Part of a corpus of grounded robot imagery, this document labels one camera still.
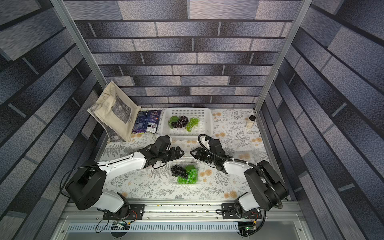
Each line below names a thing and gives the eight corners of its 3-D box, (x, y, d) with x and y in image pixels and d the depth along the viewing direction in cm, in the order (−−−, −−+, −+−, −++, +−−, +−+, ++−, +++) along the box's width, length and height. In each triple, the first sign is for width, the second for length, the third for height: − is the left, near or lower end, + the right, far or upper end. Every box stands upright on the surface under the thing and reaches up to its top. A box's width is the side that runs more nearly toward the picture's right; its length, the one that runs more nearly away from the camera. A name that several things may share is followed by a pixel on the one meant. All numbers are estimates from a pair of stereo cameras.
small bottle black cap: (245, 128, 111) (249, 119, 103) (246, 122, 114) (250, 114, 107) (250, 129, 110) (254, 121, 102) (251, 124, 113) (256, 116, 106)
